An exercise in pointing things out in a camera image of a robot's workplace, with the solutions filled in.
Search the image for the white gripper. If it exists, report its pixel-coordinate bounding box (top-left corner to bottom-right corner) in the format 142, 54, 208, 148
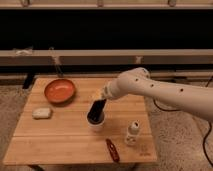
92, 81, 121, 101

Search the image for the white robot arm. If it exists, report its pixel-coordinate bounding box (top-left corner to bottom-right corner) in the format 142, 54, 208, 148
92, 67, 213, 123

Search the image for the white ceramic cup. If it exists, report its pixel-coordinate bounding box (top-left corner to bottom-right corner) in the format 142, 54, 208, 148
87, 110, 105, 132

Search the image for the orange bowl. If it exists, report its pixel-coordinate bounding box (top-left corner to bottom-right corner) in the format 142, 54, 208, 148
44, 79, 76, 104

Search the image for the wooden table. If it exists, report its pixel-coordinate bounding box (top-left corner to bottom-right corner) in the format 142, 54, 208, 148
3, 78, 157, 165

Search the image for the small white bottle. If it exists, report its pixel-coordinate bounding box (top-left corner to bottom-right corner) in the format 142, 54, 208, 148
125, 121, 140, 146

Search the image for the red brown pocket knife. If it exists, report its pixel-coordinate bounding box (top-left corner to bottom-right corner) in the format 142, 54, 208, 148
106, 139, 120, 163

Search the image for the white soap bar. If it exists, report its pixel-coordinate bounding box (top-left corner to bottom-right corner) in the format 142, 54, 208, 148
32, 108, 52, 119

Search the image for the black cable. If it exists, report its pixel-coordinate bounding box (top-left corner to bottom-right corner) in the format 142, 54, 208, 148
152, 75, 213, 168

